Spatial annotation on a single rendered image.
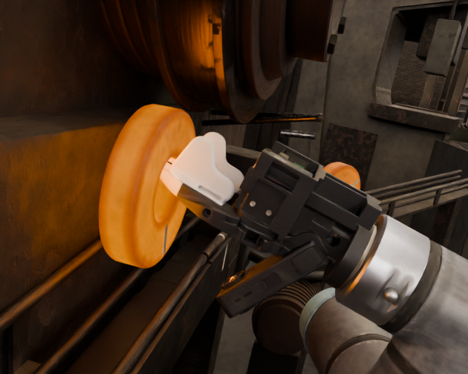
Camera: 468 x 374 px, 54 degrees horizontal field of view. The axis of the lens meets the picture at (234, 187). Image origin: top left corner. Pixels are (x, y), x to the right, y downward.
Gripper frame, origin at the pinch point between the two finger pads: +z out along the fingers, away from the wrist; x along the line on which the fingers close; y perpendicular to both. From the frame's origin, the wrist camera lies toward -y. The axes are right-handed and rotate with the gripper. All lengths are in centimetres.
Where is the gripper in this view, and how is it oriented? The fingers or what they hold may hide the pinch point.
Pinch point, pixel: (158, 167)
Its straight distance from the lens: 45.5
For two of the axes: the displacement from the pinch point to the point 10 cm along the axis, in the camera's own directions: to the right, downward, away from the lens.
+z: -8.6, -4.9, 1.2
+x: -2.5, 2.2, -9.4
